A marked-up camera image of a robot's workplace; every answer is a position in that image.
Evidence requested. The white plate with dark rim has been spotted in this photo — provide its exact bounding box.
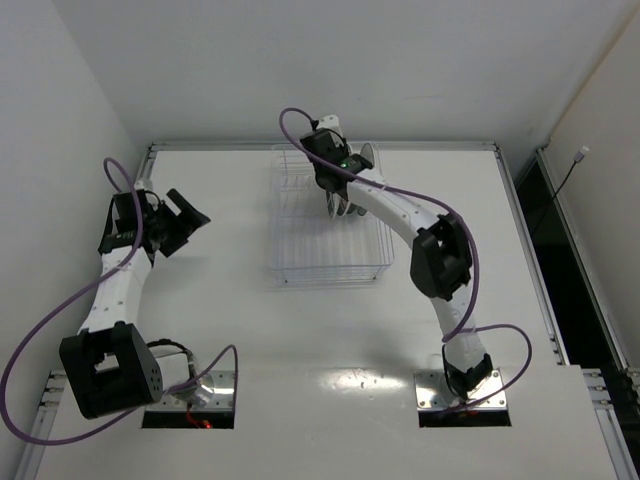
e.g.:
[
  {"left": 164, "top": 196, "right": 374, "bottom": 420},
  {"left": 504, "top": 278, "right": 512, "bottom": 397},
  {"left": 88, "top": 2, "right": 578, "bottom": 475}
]
[{"left": 359, "top": 142, "right": 377, "bottom": 169}]

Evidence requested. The green red rimmed plate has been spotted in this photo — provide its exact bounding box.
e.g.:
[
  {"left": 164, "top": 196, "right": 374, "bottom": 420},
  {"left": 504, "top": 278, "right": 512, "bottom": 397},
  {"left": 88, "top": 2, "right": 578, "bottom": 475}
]
[
  {"left": 326, "top": 192, "right": 341, "bottom": 218},
  {"left": 338, "top": 199, "right": 354, "bottom": 216}
]

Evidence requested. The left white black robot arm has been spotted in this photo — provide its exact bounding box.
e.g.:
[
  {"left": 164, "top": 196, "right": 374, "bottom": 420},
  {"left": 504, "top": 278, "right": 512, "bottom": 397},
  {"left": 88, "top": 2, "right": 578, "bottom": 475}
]
[{"left": 59, "top": 189, "right": 210, "bottom": 419}]

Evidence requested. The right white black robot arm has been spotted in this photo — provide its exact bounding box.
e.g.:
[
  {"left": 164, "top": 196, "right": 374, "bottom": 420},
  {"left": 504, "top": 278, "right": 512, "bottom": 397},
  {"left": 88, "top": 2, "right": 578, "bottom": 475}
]
[{"left": 300, "top": 128, "right": 493, "bottom": 400}]

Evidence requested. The white wire dish rack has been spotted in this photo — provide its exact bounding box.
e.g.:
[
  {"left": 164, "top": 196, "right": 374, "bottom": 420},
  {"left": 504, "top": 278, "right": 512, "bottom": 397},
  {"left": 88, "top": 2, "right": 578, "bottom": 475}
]
[{"left": 269, "top": 144, "right": 395, "bottom": 287}]

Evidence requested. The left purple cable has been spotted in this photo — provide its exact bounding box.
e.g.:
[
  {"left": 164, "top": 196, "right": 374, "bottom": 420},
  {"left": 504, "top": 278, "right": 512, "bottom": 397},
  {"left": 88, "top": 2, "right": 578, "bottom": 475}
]
[{"left": 0, "top": 157, "right": 239, "bottom": 446}]

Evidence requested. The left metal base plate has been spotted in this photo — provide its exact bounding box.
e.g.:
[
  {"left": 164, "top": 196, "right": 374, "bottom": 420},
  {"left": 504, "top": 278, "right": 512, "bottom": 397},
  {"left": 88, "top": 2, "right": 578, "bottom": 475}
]
[{"left": 172, "top": 371, "right": 236, "bottom": 413}]

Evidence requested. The metal base plate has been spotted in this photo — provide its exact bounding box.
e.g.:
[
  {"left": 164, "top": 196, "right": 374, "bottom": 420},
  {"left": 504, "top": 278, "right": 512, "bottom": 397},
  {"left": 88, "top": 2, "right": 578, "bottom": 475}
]
[
  {"left": 414, "top": 369, "right": 508, "bottom": 412},
  {"left": 172, "top": 371, "right": 236, "bottom": 413}
]

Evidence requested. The black wall cable white plug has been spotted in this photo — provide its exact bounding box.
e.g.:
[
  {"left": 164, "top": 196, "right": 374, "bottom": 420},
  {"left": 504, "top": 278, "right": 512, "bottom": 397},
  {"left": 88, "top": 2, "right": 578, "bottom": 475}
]
[{"left": 531, "top": 145, "right": 590, "bottom": 237}]

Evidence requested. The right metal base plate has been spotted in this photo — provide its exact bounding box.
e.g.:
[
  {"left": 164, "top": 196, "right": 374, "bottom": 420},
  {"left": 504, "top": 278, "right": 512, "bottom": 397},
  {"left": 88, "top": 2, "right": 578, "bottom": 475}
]
[{"left": 414, "top": 369, "right": 508, "bottom": 412}]

